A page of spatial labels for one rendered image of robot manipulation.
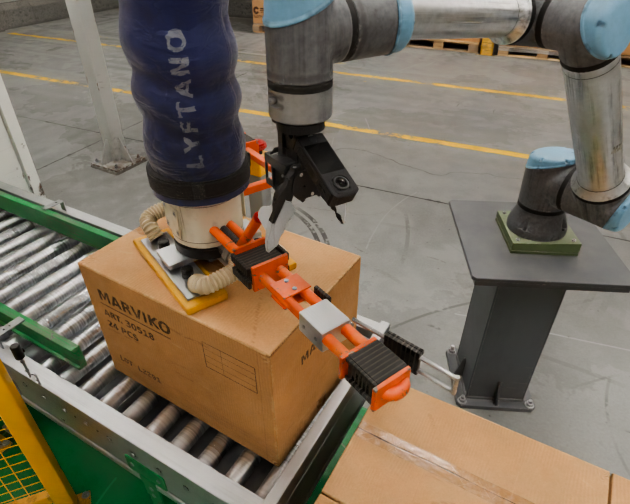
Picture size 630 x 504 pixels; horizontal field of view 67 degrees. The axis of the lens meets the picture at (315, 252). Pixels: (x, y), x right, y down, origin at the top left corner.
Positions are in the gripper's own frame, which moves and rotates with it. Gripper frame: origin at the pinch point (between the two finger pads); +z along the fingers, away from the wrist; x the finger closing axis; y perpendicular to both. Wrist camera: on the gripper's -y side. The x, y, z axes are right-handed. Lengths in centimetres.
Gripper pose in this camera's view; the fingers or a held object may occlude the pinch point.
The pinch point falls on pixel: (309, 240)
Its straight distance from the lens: 78.3
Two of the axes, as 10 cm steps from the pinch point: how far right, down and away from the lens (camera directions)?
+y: -5.8, -4.7, 6.7
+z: 0.0, 8.2, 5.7
